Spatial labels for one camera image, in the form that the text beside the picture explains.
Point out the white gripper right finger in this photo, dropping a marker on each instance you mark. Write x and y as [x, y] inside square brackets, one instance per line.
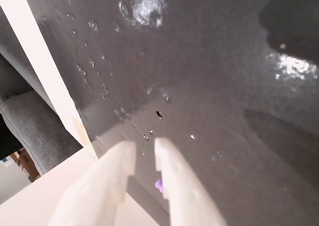
[184, 191]

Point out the black glossy mat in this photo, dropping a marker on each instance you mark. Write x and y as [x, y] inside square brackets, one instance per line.
[199, 86]

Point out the brown cardboard box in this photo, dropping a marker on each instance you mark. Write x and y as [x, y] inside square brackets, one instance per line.
[26, 161]

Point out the purple pen grip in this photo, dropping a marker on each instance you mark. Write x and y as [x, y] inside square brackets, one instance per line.
[159, 185]

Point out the grey fabric sofa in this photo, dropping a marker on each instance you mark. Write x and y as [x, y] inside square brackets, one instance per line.
[32, 121]

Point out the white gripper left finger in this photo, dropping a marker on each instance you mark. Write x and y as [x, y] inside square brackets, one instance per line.
[99, 186]

